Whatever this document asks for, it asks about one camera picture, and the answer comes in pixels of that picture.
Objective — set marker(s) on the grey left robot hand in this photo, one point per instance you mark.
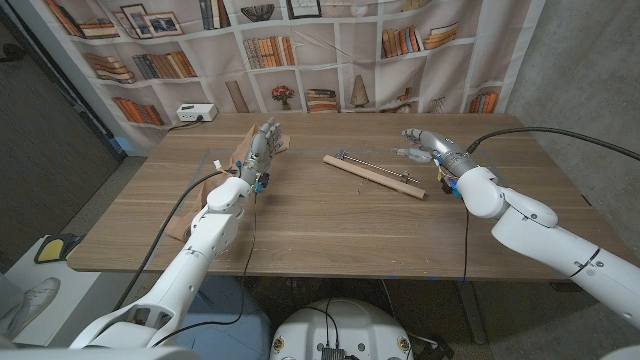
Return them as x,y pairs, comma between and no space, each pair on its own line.
259,152

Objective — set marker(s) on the grey metal table leg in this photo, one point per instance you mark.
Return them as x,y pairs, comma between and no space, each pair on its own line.
472,315

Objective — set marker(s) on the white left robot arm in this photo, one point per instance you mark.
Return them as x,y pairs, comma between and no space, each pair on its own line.
210,240

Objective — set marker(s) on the yellow and black floor pad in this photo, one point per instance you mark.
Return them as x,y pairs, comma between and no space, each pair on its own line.
50,248

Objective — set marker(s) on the dark grey door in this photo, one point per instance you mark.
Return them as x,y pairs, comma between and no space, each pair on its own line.
45,150

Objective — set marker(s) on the printed bookshelf backdrop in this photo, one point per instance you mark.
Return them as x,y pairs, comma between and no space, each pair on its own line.
320,60

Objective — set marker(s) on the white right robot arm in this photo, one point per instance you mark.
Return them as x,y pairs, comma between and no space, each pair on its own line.
550,245

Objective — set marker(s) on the white floor board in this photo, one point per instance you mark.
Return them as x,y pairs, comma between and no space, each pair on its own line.
75,300

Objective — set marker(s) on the wooden hanger with metal hook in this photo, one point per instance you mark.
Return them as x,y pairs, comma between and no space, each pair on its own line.
372,175

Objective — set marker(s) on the tan adhesive wrap strip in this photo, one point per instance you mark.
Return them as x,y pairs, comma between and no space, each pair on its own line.
239,155

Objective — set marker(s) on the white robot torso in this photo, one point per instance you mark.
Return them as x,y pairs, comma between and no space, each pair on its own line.
345,325

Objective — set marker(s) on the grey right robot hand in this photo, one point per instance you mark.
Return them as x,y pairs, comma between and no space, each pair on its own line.
445,150

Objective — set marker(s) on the white power strip box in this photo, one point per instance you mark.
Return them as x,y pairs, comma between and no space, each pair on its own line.
196,112

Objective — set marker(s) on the person's white shoe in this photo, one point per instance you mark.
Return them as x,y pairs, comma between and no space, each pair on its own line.
32,300

